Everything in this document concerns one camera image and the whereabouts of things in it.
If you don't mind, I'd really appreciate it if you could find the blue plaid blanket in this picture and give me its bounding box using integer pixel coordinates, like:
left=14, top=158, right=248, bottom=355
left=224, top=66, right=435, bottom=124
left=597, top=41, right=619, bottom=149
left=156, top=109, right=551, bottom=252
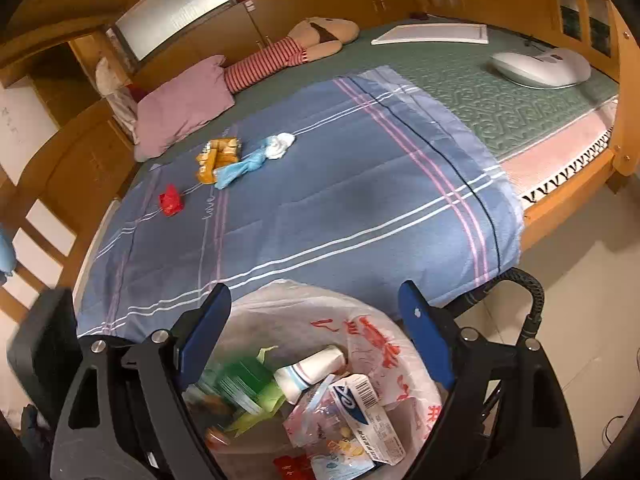
left=75, top=65, right=525, bottom=341

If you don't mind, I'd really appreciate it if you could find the white flat board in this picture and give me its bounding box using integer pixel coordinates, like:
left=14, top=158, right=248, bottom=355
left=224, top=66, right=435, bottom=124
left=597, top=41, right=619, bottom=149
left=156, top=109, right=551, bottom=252
left=371, top=22, right=488, bottom=46

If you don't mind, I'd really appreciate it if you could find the pink mattress with zigzag trim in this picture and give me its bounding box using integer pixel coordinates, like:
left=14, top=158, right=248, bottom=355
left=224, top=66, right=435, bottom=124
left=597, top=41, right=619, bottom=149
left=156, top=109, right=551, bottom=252
left=500, top=105, right=616, bottom=206

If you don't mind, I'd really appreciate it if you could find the clear plastic bag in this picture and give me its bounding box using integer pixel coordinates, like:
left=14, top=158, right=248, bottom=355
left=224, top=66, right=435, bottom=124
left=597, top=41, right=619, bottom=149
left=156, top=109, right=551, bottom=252
left=282, top=390, right=376, bottom=480

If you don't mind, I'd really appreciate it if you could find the white oval device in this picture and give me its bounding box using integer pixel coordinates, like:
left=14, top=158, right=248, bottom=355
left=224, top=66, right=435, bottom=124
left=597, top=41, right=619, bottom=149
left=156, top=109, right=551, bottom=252
left=489, top=47, right=592, bottom=90

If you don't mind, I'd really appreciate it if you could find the white barcoded box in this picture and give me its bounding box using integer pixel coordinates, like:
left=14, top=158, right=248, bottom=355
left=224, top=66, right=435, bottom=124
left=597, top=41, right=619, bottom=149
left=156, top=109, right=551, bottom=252
left=330, top=374, right=407, bottom=465

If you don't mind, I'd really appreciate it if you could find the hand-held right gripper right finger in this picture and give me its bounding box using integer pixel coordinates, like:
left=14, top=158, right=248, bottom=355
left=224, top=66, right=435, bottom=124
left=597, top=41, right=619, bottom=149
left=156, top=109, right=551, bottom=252
left=398, top=280, right=583, bottom=480

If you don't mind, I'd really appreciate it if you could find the striped paper cup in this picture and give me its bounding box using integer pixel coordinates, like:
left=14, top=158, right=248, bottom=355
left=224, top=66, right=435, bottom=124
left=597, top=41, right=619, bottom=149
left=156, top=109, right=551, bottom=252
left=274, top=345, right=348, bottom=405

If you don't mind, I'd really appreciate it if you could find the frosted glass panel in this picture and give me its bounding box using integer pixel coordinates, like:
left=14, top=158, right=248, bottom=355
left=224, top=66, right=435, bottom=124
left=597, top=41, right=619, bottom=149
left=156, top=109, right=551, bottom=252
left=114, top=0, right=236, bottom=61

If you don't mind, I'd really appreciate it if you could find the green snack bag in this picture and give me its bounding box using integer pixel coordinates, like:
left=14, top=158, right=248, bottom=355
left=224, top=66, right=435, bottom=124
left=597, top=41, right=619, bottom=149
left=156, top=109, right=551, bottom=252
left=200, top=355, right=273, bottom=411

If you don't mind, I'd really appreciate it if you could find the light green plastic bag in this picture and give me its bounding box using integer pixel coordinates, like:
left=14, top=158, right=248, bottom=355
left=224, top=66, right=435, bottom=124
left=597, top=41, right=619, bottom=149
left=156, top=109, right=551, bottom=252
left=227, top=345, right=286, bottom=433

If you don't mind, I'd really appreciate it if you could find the white crumpled tissue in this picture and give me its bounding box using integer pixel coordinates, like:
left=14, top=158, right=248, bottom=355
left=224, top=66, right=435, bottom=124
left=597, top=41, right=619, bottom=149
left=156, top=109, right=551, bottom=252
left=263, top=132, right=296, bottom=159

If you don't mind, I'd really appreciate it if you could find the red snack packet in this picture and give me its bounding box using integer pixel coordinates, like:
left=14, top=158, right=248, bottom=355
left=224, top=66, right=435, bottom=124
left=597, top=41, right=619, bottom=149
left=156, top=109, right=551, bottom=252
left=272, top=452, right=311, bottom=476

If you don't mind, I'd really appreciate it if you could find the white trash bag red print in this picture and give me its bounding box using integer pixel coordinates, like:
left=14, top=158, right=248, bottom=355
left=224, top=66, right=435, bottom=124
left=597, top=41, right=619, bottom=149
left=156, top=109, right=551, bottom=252
left=197, top=280, right=446, bottom=480

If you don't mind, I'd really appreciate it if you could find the light blue cloth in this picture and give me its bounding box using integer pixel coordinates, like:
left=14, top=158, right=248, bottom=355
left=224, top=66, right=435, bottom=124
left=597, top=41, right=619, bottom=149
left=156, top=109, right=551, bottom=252
left=0, top=227, right=15, bottom=276

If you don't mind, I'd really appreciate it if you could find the white patterned pillow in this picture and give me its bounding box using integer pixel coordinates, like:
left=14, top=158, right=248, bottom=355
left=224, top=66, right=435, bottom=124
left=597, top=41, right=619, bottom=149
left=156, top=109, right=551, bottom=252
left=95, top=57, right=146, bottom=136

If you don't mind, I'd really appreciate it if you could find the pink pillow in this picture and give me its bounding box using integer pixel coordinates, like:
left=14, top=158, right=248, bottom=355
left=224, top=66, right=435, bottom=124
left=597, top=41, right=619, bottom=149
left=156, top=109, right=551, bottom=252
left=132, top=55, right=236, bottom=162

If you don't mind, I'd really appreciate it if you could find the plush doll with striped legs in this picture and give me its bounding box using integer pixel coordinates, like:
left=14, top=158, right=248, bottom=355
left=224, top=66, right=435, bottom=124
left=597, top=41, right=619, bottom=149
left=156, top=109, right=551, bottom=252
left=224, top=17, right=361, bottom=95

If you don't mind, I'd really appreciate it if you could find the red snack bag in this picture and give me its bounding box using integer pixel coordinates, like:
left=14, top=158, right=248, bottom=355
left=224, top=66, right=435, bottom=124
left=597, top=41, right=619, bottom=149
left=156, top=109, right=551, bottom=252
left=159, top=184, right=186, bottom=217

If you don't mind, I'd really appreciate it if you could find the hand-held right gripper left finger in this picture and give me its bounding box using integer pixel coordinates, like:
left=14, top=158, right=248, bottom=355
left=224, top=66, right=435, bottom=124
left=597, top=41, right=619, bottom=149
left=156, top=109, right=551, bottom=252
left=50, top=282, right=232, bottom=480

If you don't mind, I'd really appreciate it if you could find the yellow chips bag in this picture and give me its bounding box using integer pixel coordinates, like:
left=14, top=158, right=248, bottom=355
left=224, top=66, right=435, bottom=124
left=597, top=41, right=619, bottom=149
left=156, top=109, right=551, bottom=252
left=195, top=137, right=242, bottom=184

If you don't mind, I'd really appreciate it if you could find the green quilted mattress pad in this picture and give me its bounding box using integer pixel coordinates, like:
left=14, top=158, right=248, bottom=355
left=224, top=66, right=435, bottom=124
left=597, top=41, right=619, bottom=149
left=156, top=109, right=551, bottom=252
left=135, top=22, right=621, bottom=171

